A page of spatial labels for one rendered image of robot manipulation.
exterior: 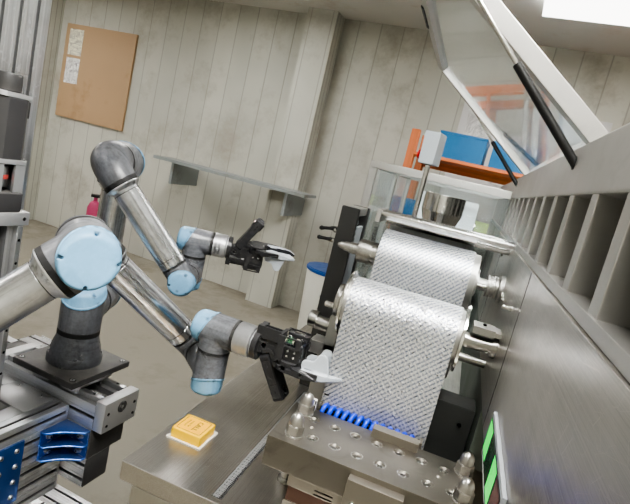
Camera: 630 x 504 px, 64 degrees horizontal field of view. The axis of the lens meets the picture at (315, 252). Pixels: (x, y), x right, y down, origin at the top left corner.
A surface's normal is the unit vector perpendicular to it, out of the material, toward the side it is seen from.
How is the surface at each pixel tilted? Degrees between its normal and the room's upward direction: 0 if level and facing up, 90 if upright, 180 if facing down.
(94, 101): 90
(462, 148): 90
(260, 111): 90
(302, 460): 90
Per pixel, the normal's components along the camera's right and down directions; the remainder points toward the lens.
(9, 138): 0.90, 0.28
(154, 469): 0.23, -0.96
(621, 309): -0.29, 0.10
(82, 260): 0.56, 0.18
